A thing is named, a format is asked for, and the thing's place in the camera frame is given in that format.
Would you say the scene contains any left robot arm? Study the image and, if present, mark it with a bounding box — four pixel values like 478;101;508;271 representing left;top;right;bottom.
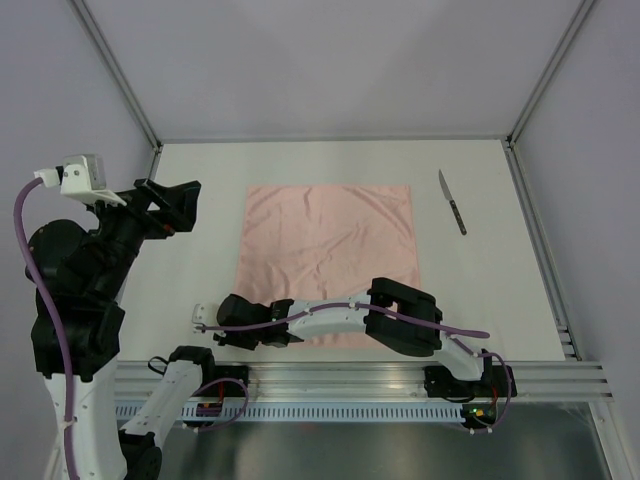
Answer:
19;179;218;479

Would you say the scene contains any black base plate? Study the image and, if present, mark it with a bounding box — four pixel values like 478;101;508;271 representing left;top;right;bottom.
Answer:
206;365;250;399
423;365;518;403

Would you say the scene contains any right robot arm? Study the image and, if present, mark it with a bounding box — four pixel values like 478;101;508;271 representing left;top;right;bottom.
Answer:
210;277;517;403

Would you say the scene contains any right aluminium frame post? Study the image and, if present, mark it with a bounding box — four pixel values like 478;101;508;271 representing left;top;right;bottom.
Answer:
504;0;599;149

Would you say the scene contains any aluminium frame post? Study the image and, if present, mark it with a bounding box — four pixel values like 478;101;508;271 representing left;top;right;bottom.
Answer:
504;0;599;149
67;0;162;152

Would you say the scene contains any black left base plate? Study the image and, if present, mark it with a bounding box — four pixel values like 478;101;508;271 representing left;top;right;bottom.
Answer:
206;365;250;399

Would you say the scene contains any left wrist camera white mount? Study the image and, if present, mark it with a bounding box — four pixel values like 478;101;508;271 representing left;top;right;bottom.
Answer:
34;154;127;206

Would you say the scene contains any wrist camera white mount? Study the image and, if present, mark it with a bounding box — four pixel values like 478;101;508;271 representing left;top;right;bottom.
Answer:
34;154;127;206
191;302;219;333

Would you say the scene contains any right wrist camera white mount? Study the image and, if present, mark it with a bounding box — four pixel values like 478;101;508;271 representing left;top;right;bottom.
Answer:
191;302;219;333

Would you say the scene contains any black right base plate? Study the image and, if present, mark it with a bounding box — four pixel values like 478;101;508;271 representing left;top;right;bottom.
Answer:
423;365;518;403

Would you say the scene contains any pink cloth napkin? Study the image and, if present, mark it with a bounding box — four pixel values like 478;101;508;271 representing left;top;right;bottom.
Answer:
233;184;422;350

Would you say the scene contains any steel knife dark handle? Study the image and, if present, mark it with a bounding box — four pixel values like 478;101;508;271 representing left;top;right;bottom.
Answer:
438;170;468;236

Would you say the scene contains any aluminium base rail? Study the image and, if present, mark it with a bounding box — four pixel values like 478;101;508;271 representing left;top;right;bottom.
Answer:
114;360;614;401

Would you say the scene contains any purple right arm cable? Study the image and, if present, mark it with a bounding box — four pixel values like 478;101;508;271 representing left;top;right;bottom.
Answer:
199;302;512;435

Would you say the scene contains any left aluminium frame post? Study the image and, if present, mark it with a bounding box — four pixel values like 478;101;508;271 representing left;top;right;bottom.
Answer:
67;0;162;152

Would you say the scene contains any white slotted cable duct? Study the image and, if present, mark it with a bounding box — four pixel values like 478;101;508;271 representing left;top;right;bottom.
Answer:
115;402;466;424

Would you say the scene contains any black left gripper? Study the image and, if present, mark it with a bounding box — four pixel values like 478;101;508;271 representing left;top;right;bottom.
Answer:
87;174;201;296

